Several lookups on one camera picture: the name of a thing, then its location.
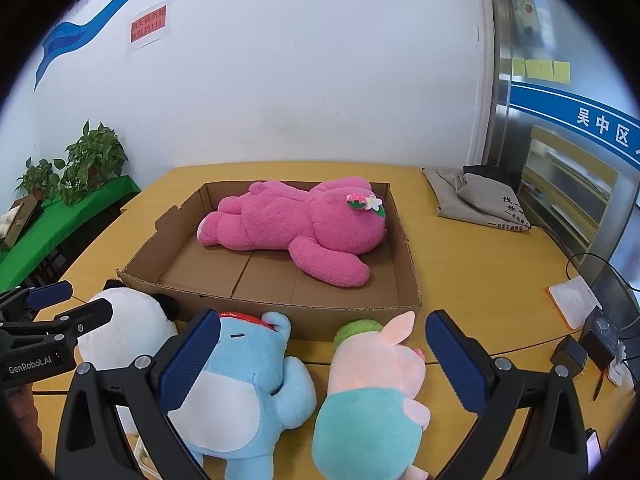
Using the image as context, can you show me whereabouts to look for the white clear phone case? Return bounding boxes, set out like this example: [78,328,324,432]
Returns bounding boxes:
[127,434,158,479]

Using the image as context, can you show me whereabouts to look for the white panda plush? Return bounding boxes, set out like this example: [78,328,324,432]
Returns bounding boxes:
[77,278,181,436]

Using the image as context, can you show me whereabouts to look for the blue cat plush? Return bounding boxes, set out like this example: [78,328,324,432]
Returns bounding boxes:
[168,311,317,479]

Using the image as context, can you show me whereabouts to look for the pink pig plush teal shorts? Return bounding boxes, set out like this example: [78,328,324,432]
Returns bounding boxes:
[311,311,431,480]

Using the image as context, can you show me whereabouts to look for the brown cardboard box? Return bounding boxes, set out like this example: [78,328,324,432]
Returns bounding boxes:
[118,181,422,341]

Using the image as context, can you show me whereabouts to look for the pink strawberry bear plush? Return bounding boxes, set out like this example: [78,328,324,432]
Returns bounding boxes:
[196,177,386,288]

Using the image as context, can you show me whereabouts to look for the person left hand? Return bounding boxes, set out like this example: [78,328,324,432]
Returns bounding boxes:
[1,385,42,456]

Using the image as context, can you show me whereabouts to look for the smartphone with lit screen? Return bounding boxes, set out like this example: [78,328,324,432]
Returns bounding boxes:
[586,428,602,474]

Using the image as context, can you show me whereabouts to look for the black pen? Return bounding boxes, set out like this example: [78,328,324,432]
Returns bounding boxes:
[592,370,605,401]

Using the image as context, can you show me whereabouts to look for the green table cloth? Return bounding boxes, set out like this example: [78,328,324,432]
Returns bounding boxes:
[0,176,140,290]

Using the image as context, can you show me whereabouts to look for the black cube charger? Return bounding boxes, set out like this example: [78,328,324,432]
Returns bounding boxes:
[550,335,588,377]

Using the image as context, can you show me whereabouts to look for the white power strip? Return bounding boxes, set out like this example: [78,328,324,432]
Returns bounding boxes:
[606,359,626,387]

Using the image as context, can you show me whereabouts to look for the black box device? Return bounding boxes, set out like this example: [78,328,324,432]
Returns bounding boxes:
[578,308,620,370]

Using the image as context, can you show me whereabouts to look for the small potted green plant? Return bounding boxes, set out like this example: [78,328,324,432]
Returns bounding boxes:
[15,157,60,200]

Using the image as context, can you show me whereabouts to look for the grey canvas tote bag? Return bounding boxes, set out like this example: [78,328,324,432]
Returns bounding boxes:
[423,168,532,232]

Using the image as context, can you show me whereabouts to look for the yellow sticky notes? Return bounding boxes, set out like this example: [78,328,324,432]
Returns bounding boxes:
[512,58,570,84]

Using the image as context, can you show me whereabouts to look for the sheep cartoon poster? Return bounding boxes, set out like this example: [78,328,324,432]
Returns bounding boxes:
[511,0,541,44]

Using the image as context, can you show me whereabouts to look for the black cable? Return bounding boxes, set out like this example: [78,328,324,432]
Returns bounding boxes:
[564,251,640,306]

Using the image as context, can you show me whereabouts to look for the red wall notice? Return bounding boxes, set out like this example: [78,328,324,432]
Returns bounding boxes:
[129,4,167,44]

